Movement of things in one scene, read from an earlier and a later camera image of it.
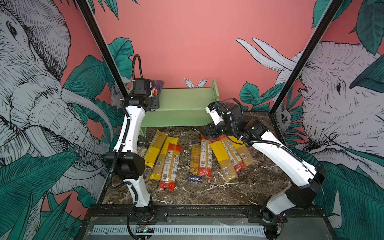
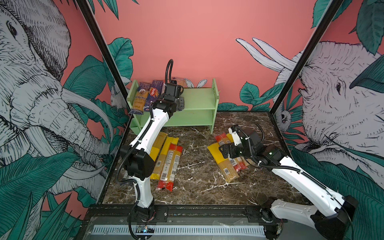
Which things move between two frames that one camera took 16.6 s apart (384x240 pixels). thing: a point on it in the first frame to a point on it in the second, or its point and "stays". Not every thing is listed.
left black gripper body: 154,101 to 179,103
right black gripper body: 223,129 to 239,151
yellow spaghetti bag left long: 157,172 stays
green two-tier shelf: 182,107 stays
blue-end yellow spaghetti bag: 195,158 to 184,82
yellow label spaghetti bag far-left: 155,147 stays
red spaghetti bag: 170,167 stays
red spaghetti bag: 238,163 stays
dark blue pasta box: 157,86 stays
